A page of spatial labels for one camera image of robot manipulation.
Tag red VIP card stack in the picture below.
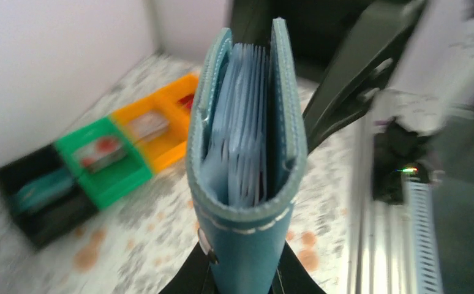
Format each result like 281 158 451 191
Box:
178 94 195 112

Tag teal VIP card stack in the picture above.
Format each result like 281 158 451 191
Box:
12 168 74 216

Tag yellow bin with red cards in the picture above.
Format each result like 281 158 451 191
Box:
157 73 199 118

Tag white VIP card stack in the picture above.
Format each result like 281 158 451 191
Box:
127 110 170 141

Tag blue leather card holder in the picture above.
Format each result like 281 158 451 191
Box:
186 18 307 293

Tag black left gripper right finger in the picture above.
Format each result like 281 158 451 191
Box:
273 243 326 294

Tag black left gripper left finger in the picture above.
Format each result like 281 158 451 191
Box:
159 243 214 294

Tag white red patterned card stack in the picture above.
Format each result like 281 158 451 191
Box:
73 135 127 173

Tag aluminium frame rail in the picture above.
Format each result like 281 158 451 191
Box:
338 113 435 293

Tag slotted grey cable duct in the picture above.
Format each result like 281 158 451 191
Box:
403 177 444 293

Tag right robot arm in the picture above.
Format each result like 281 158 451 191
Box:
304 1 474 151

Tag black storage bin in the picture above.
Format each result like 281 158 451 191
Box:
0 144 99 250

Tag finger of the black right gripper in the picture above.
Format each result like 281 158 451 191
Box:
303 1 426 153

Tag green storage bin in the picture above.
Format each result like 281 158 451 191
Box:
55 116 152 210

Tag yellow bin with white cards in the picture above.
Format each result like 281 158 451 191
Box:
110 91 189 173

